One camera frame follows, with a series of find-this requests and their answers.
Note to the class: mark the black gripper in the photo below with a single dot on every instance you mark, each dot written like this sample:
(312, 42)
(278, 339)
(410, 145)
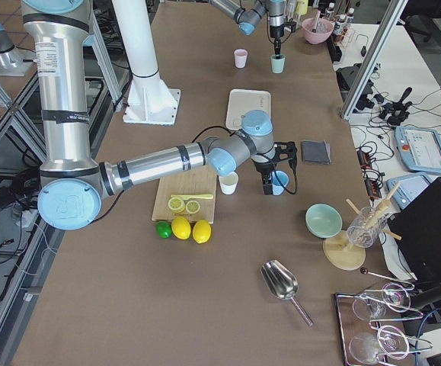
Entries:
(262, 168)
(276, 31)

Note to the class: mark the pink plastic cup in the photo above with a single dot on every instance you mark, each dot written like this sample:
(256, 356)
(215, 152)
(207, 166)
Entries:
(241, 56)

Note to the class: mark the pink bowl with ice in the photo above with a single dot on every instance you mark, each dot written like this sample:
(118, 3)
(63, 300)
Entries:
(316, 34)

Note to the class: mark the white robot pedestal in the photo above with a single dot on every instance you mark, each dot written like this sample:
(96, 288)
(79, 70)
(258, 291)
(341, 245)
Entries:
(150, 100)

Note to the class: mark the cream plastic cup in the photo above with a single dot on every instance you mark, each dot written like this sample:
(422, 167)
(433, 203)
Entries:
(228, 183)

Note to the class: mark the metal wine glass rack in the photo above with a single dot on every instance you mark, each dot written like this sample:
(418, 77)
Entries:
(370, 326)

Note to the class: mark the yellow plastic knife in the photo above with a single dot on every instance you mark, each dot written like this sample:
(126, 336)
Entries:
(186, 197)

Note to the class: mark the grey folded cloth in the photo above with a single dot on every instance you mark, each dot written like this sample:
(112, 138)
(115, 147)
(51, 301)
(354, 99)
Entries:
(318, 152)

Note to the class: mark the blue plastic cup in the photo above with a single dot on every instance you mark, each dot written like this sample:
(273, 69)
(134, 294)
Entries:
(280, 180)

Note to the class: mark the wooden mug tree stand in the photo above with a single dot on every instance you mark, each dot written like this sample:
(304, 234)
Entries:
(345, 255)

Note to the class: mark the clear glass mug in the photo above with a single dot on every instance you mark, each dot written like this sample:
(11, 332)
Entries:
(366, 228)

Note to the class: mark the cream serving tray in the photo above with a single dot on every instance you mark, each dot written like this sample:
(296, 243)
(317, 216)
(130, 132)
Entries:
(241, 101)

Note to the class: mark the green bowl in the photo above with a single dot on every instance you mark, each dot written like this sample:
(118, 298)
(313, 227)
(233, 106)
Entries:
(323, 221)

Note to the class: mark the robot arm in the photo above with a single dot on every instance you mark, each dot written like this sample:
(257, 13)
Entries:
(72, 183)
(247, 20)

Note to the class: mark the metal scoop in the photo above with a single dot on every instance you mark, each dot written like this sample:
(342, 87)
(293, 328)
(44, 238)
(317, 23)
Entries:
(283, 285)

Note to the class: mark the green lime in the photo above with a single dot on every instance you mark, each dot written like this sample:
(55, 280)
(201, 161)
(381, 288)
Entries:
(163, 229)

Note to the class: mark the aluminium frame post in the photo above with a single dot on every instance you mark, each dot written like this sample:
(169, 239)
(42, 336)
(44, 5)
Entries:
(389, 20)

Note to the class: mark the yellow lemon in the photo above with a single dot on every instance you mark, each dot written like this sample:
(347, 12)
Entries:
(181, 228)
(202, 231)

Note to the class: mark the green plastic cup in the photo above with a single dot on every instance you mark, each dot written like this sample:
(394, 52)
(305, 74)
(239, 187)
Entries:
(277, 63)

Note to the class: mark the black laptop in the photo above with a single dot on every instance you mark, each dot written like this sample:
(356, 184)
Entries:
(419, 224)

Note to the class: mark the blue teach pendant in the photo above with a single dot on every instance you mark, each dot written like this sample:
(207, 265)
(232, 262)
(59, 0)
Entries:
(419, 149)
(411, 185)

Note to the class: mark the lemon half slice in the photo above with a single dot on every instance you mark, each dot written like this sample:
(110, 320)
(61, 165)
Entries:
(192, 207)
(176, 205)

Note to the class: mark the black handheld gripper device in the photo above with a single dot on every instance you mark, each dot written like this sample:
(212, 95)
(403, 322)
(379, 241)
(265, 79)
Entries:
(394, 113)

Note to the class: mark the metal muddler in bowl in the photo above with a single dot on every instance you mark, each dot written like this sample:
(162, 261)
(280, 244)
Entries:
(315, 22)

